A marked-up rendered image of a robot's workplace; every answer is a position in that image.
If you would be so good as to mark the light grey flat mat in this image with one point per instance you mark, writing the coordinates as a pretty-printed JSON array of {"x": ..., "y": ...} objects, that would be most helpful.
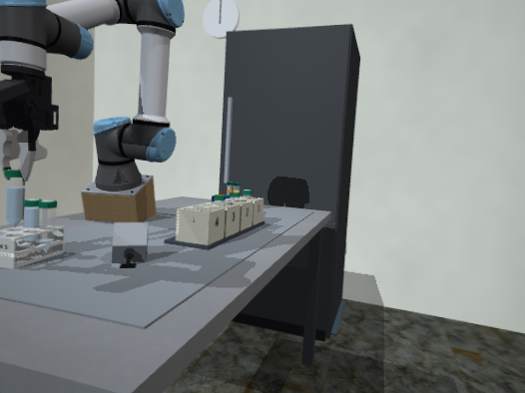
[{"x": 83, "y": 280}]

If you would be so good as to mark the white tube rack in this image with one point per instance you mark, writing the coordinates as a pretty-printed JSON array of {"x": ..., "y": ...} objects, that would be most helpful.
[{"x": 13, "y": 258}]

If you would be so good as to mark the cream tube adapter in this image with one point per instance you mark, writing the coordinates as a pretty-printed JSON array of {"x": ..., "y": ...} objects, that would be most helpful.
[
  {"x": 257, "y": 209},
  {"x": 232, "y": 216},
  {"x": 200, "y": 224},
  {"x": 246, "y": 212}
]

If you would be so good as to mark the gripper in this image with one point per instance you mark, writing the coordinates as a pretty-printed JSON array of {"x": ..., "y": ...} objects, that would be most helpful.
[{"x": 14, "y": 114}]

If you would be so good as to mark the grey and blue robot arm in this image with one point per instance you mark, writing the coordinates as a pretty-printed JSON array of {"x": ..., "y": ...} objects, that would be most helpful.
[{"x": 149, "y": 137}]

